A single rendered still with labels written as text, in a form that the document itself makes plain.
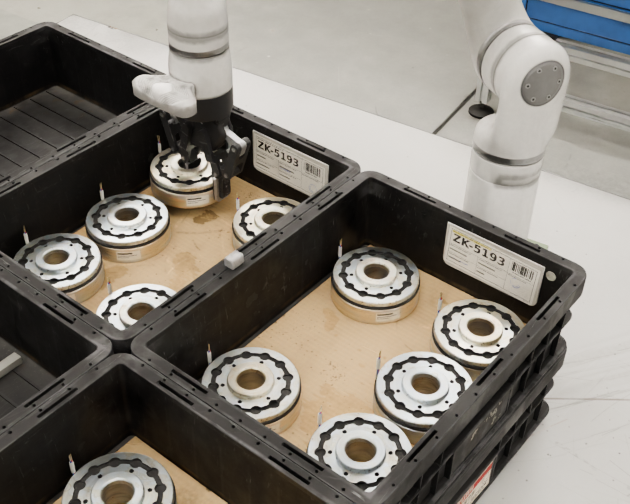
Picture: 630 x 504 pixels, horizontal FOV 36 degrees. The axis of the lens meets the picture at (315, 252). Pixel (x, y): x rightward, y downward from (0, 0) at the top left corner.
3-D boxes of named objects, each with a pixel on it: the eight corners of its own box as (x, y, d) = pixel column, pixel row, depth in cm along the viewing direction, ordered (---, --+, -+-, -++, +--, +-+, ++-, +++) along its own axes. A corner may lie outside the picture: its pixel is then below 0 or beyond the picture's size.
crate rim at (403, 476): (366, 182, 118) (367, 166, 117) (588, 287, 104) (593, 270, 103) (124, 363, 94) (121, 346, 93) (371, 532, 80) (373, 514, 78)
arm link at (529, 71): (585, 42, 112) (558, 168, 122) (541, 11, 118) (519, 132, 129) (516, 53, 109) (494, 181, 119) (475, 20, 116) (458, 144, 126)
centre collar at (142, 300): (144, 293, 109) (143, 289, 108) (173, 314, 106) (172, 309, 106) (109, 315, 106) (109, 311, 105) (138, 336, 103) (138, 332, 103)
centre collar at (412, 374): (414, 363, 101) (414, 358, 101) (456, 381, 99) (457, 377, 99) (392, 392, 98) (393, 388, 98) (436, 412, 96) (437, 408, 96)
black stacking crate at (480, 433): (362, 244, 124) (367, 171, 117) (569, 349, 110) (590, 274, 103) (136, 427, 100) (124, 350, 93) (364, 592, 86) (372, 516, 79)
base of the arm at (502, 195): (464, 227, 138) (480, 124, 128) (528, 242, 136) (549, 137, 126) (449, 264, 131) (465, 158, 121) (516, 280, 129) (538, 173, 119)
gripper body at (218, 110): (248, 78, 115) (250, 144, 121) (197, 55, 119) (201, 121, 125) (205, 103, 110) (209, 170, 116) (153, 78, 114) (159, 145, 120)
